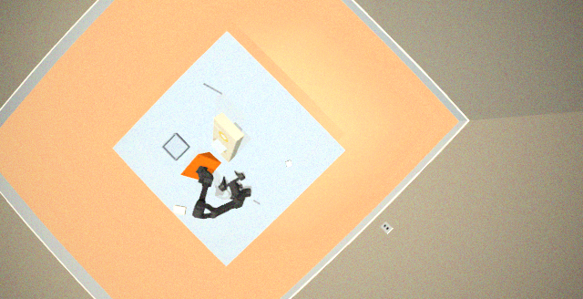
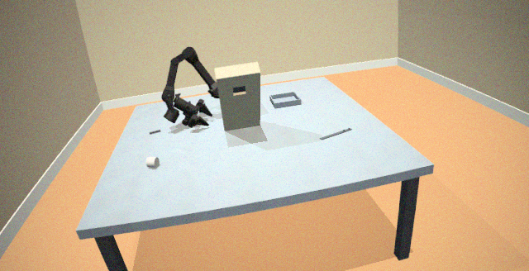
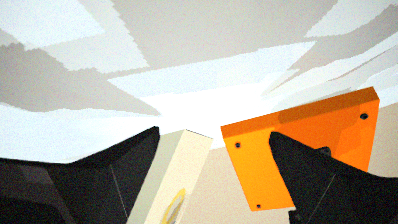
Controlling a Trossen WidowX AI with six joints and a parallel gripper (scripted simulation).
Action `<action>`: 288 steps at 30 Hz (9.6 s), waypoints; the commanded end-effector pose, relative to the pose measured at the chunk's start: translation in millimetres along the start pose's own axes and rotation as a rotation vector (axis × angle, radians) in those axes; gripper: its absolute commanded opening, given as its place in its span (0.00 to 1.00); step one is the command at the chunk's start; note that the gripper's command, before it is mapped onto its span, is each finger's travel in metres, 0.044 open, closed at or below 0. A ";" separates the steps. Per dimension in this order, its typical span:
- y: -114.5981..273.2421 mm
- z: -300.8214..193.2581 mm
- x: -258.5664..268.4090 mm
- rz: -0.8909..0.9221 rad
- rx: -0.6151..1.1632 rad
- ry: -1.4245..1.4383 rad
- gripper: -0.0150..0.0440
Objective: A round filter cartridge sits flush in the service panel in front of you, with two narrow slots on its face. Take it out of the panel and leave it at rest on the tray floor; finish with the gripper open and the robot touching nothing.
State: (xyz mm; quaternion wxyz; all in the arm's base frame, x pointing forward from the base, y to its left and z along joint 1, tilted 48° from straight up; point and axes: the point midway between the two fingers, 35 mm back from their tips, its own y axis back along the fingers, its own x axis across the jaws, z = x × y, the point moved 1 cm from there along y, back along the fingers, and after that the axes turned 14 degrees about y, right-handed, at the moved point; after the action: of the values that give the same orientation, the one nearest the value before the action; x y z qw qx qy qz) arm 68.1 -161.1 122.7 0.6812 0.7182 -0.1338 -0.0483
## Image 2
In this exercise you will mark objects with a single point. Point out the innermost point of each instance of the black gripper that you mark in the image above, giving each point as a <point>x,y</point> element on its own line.
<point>192,110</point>

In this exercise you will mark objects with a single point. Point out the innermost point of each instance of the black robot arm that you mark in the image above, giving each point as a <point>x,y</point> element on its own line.
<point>189,54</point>

